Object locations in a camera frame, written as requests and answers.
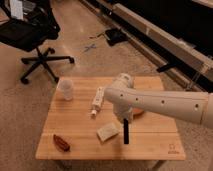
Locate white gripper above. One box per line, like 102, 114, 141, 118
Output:
113, 104, 133, 122

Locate black bag on floor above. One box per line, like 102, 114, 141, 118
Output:
105, 28, 127, 46

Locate translucent plastic cup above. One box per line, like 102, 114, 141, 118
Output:
58, 80, 74, 100

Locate long grey bench rail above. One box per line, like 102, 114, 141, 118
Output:
85, 0, 213, 81

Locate orange bowl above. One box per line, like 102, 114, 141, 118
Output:
132, 108, 144, 117

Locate red chili pepper toy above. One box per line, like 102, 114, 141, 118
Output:
53, 135, 70, 151

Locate wooden table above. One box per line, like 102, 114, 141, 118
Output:
35, 76, 187, 171

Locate black office chair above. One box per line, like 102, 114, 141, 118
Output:
0, 0, 75, 84

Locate white sponge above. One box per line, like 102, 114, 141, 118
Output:
97, 123, 119, 142

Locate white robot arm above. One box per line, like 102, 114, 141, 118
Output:
104, 73, 213, 129

